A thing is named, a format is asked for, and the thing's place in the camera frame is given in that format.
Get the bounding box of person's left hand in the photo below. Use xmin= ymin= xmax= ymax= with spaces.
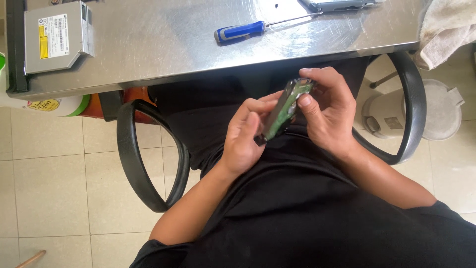
xmin=222 ymin=91 xmax=285 ymax=176

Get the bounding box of person's right hand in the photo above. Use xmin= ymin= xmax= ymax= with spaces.
xmin=297 ymin=67 xmax=360 ymax=159

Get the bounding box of hard drive with green board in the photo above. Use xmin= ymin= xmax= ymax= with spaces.
xmin=254 ymin=77 xmax=317 ymax=147

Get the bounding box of thin metal rod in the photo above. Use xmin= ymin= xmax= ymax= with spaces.
xmin=369 ymin=70 xmax=399 ymax=89

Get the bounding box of black chair armrest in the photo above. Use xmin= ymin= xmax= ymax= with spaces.
xmin=351 ymin=51 xmax=427 ymax=166
xmin=116 ymin=99 xmax=190 ymax=214

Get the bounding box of white pedal trash bin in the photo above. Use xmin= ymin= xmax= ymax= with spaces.
xmin=361 ymin=78 xmax=465 ymax=141

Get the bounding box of grey metal device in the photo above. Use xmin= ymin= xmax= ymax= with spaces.
xmin=298 ymin=0 xmax=386 ymax=13

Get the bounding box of orange chair seat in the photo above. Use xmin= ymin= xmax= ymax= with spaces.
xmin=79 ymin=86 xmax=158 ymax=126

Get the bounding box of beige cloth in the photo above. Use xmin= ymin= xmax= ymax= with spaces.
xmin=412 ymin=0 xmax=476 ymax=71

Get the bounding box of silver optical disc drive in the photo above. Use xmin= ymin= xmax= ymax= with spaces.
xmin=24 ymin=1 xmax=94 ymax=75

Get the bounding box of wooden stick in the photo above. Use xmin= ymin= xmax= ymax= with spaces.
xmin=15 ymin=250 xmax=47 ymax=268

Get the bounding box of black laptop body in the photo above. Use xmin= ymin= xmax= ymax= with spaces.
xmin=5 ymin=0 xmax=30 ymax=94

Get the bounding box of blue handled screwdriver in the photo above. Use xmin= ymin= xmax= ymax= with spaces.
xmin=214 ymin=11 xmax=324 ymax=44

